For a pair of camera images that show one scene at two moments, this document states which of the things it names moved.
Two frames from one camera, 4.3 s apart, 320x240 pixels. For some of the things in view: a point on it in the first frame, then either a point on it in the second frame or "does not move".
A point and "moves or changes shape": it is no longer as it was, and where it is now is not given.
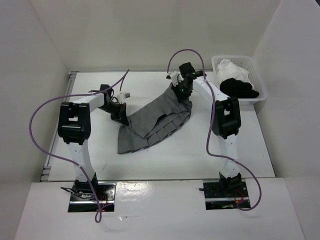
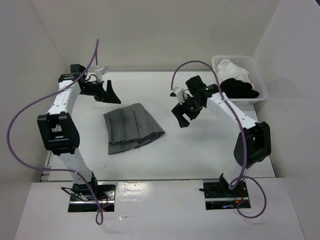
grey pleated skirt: (154, 122) moves or changes shape
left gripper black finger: (117, 111) → (109, 96)
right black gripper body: (181, 82) → (193, 108)
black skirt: (232, 87) does not move
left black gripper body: (102, 107) → (94, 89)
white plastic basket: (247, 63) does not move
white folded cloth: (226, 69) does not move
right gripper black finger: (183, 92) → (178, 111)
